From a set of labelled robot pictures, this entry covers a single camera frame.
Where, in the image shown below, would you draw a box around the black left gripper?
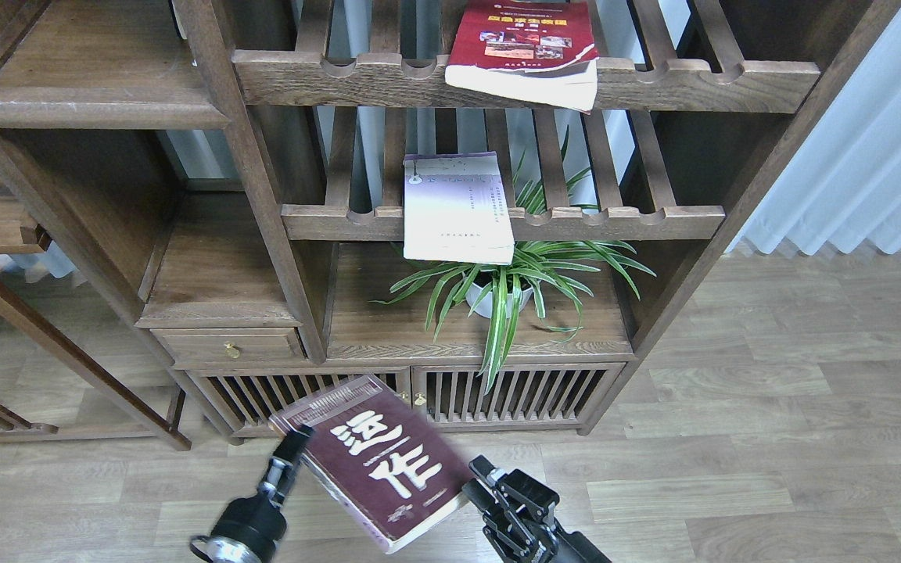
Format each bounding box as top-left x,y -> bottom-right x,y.
190,425 -> 314,562

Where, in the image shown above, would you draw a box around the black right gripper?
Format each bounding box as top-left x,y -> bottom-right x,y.
462,455 -> 610,562

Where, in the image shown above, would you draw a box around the maroon book white characters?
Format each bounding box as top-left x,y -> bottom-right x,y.
271,375 -> 472,554

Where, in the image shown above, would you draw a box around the red cover book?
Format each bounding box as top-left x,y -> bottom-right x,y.
446,1 -> 598,112

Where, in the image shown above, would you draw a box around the white plant pot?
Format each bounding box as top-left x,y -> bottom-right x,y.
465,271 -> 533,318

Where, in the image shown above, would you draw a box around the green spider plant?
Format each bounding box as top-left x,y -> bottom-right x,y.
373,125 -> 657,393

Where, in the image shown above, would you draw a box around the dark wooden bookshelf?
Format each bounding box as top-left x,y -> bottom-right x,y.
0,1 -> 901,437

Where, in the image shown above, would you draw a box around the white lavender book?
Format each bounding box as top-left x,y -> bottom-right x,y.
404,151 -> 515,266

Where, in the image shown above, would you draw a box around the wooden side rack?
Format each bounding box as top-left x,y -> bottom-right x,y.
0,181 -> 189,451

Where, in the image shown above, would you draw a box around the white pleated curtain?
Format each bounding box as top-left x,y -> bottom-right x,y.
732,10 -> 901,254

